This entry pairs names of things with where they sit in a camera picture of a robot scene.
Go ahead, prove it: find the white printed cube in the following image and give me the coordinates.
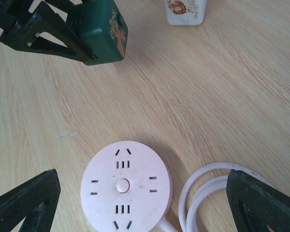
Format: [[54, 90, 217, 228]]
[[164, 0, 207, 26]]

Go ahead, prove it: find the green printed cube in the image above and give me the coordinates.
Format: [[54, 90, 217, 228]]
[[66, 0, 128, 66]]

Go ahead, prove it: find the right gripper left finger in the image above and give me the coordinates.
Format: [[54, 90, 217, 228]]
[[0, 169, 61, 232]]

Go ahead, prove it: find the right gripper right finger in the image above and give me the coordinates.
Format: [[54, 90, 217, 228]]
[[226, 169, 290, 232]]

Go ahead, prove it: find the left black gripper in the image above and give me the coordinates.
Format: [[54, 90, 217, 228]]
[[0, 0, 92, 63]]

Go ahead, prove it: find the pink socket hub cord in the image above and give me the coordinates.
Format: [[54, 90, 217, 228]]
[[158, 162, 274, 232]]

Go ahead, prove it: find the pink round socket hub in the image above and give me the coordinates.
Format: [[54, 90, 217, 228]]
[[80, 141, 173, 232]]

